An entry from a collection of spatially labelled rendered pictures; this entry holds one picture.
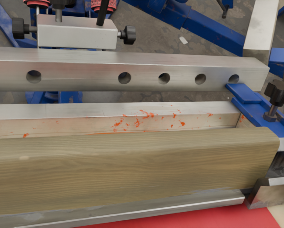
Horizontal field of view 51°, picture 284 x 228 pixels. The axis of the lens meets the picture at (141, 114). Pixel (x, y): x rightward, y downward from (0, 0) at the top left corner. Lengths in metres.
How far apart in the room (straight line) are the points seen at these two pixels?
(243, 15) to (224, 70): 2.15
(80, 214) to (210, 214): 0.16
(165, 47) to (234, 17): 0.74
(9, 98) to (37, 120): 1.33
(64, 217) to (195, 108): 0.28
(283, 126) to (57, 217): 0.35
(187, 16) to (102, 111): 0.59
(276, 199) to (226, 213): 0.06
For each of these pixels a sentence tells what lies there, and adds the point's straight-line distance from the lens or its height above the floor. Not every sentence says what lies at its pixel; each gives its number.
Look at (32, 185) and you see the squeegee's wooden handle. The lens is 0.27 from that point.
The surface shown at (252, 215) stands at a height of 1.22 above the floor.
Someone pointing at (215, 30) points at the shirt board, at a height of 0.92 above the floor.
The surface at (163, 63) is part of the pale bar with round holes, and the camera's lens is 0.49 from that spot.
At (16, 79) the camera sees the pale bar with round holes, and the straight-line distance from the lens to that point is 0.46.
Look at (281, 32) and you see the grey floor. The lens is 2.81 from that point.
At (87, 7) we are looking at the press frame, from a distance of 0.70.
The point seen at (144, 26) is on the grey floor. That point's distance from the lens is 2.16.
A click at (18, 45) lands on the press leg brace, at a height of 0.06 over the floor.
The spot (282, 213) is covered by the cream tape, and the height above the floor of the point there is 1.22.
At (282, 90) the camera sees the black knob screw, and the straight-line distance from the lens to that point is 0.46.
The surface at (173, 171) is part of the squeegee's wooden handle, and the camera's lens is 0.29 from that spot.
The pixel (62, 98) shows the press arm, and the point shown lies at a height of 0.92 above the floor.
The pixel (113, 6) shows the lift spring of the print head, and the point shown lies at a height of 1.11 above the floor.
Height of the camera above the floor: 1.54
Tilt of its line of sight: 60 degrees down
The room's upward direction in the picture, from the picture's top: 33 degrees clockwise
